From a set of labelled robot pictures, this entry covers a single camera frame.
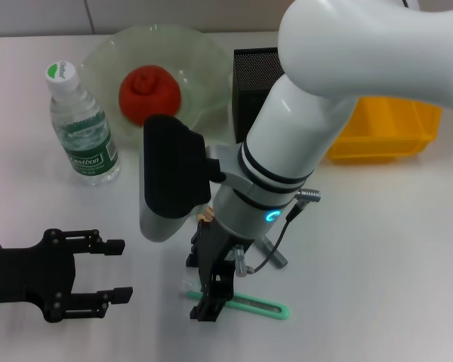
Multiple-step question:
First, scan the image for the green utility knife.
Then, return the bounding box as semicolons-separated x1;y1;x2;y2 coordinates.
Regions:
178;281;290;321

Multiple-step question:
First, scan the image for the clear green-label water bottle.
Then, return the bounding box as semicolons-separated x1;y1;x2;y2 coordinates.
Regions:
45;62;121;186

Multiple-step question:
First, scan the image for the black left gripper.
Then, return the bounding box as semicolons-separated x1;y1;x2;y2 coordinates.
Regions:
0;228;134;324

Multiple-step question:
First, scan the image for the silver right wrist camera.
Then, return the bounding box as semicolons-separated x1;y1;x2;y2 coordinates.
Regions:
138;115;227;242

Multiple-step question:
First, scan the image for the pale green wavy fruit plate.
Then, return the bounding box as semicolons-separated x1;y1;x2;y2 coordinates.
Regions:
79;23;231;146

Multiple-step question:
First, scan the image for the black mesh pen holder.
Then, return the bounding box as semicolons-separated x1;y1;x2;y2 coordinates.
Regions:
232;46;286;144

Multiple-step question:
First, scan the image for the tan eraser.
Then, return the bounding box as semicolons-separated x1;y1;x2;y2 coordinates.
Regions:
196;205;215;223

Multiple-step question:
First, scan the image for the orange fruit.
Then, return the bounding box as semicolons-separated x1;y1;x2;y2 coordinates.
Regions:
119;66;182;128

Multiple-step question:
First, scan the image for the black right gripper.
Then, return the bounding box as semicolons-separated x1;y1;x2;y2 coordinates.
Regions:
186;219;237;323

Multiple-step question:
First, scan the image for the yellow plastic bin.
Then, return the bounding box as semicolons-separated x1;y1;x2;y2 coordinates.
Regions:
326;96;442;164

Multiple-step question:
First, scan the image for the right wrist cable with connector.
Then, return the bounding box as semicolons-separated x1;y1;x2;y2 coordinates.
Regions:
226;188;322;279

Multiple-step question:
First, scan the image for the grey marker pen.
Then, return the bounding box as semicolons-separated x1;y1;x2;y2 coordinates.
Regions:
261;235;289;269

